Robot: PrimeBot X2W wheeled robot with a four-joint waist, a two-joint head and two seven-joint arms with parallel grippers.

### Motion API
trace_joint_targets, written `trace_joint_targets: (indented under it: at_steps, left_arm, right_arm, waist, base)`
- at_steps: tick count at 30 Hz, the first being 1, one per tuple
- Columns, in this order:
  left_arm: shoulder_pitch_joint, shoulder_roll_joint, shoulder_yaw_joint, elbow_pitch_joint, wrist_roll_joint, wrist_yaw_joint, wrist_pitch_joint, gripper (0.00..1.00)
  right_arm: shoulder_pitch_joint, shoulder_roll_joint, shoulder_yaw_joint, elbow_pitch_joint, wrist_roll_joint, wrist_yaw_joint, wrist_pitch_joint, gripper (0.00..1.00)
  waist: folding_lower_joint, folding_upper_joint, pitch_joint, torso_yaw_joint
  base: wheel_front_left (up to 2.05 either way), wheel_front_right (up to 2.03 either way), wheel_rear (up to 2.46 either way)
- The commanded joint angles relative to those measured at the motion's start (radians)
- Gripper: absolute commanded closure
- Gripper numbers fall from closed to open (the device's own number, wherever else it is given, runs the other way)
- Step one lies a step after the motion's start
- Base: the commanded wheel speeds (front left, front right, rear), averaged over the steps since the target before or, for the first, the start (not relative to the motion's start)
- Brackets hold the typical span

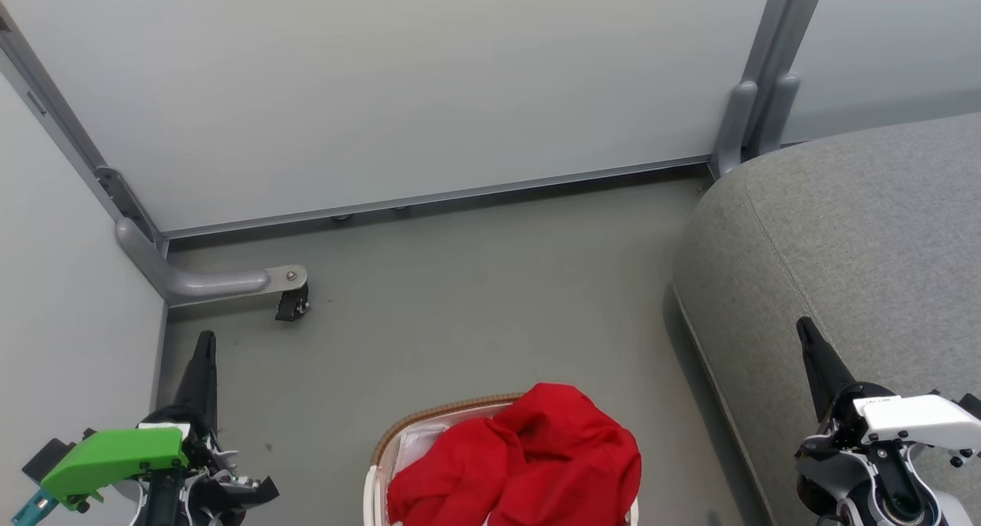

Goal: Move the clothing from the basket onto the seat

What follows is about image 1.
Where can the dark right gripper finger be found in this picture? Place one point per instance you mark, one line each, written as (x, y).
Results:
(821, 365)

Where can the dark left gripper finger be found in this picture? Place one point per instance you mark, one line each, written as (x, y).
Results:
(201, 376)

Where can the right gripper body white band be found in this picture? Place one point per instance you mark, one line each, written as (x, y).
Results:
(912, 419)

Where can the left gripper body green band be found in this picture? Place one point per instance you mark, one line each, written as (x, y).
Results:
(115, 457)

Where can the red garment with white hem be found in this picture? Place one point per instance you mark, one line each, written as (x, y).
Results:
(571, 449)

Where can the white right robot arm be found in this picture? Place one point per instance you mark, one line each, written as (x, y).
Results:
(866, 488)

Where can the grey fabric sofa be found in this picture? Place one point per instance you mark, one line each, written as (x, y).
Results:
(843, 265)

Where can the grey metal partition foot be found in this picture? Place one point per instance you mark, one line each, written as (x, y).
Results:
(207, 282)

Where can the black caster wheel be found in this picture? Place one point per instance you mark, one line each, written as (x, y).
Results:
(291, 305)

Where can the woven laundry basket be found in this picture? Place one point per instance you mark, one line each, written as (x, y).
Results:
(429, 415)

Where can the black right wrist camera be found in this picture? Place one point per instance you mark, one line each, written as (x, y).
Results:
(970, 405)

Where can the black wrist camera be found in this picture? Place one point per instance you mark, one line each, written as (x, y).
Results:
(47, 457)
(970, 405)

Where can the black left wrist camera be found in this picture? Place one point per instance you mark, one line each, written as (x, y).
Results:
(47, 457)

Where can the grey partition post with feet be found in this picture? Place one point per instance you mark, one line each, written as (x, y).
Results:
(759, 89)

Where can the grey partition corner post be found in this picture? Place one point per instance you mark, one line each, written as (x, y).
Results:
(61, 119)

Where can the grey partition bottom rail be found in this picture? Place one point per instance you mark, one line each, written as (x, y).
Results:
(437, 198)

